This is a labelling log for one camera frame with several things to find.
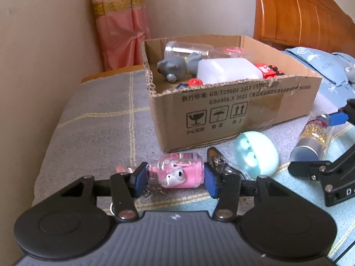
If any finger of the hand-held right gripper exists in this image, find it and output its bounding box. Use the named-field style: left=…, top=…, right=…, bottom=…
left=288, top=145, right=355, bottom=182
left=329, top=98, right=355, bottom=126

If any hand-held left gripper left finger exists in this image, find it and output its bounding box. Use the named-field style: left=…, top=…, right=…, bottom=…
left=54, top=161, right=149, bottom=223

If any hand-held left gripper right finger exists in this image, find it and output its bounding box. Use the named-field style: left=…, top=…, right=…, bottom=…
left=204, top=163, right=298, bottom=223

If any pink clear toy case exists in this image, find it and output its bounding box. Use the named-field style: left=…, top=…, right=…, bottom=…
left=146, top=152, right=206, bottom=189

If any gold bead bottle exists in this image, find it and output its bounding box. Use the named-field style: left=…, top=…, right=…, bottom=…
left=290, top=113, right=337, bottom=162

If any brown cardboard box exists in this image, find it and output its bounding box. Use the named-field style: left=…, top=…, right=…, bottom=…
left=142, top=35, right=323, bottom=153

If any red toy truck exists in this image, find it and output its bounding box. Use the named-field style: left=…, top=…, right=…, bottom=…
left=255, top=63, right=286, bottom=79

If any white plastic container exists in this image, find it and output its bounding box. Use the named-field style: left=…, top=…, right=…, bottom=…
left=196, top=58, right=264, bottom=85

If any grey dog toy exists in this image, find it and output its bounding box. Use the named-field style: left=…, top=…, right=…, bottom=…
left=156, top=54, right=203, bottom=84

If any clear round red-label container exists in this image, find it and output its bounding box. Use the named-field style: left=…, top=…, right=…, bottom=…
left=212, top=47, right=253, bottom=60

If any tall clear plastic cup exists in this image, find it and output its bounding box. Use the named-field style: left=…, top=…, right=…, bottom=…
left=164, top=41, right=214, bottom=60

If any clear black teardrop case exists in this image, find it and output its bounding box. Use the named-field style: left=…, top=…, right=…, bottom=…
left=207, top=146, right=251, bottom=182

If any blue floral bed sheet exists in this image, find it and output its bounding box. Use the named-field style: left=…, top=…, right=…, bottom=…
left=277, top=48, right=355, bottom=122

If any grey plush toy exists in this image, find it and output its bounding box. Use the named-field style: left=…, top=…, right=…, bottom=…
left=345, top=61, right=355, bottom=83

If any teal egg-shaped case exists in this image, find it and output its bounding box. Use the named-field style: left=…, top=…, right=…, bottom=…
left=233, top=131, right=279, bottom=179

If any blue floral pillow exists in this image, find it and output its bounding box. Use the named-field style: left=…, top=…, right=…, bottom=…
left=286, top=47, right=355, bottom=86

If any checked blue grey blanket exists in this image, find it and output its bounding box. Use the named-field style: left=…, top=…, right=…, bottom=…
left=32, top=70, right=355, bottom=264

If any orange wooden headboard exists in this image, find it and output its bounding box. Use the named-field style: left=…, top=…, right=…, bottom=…
left=250, top=0, right=355, bottom=56

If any pink curtain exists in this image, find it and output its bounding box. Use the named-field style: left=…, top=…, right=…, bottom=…
left=89, top=0, right=152, bottom=71

